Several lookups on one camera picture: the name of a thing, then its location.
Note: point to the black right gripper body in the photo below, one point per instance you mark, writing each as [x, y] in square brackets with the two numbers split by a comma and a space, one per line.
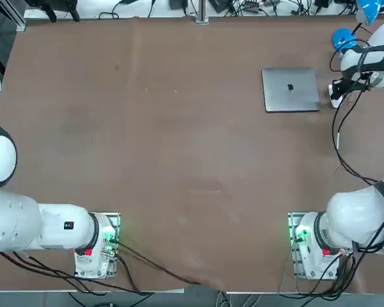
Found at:
[356, 81]

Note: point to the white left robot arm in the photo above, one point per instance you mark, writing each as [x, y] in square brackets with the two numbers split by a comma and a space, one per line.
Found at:
[35, 224]

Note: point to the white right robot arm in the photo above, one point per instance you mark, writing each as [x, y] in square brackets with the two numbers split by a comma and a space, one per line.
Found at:
[355, 211]

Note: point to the silver MacBook laptop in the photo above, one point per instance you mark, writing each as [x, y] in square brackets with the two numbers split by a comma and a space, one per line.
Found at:
[290, 89]

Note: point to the grey USB hub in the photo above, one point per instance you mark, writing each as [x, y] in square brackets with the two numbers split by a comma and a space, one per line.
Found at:
[252, 3]

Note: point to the black electronic box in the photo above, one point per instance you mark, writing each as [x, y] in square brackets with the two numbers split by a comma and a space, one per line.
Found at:
[222, 5]

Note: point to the metal mounting plate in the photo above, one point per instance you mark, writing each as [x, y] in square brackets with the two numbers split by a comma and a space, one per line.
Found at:
[113, 224]
[292, 230]

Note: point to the black power adapter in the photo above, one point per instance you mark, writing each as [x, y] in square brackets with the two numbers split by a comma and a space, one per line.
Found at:
[178, 4]

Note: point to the black tripod legs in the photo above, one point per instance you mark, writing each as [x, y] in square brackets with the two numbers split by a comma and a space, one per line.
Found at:
[51, 9]

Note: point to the aluminium profile post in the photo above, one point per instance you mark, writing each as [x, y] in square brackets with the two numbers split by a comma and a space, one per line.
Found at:
[202, 11]

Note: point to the aluminium frame rail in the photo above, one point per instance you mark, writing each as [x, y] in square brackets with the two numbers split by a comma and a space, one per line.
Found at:
[6, 16]

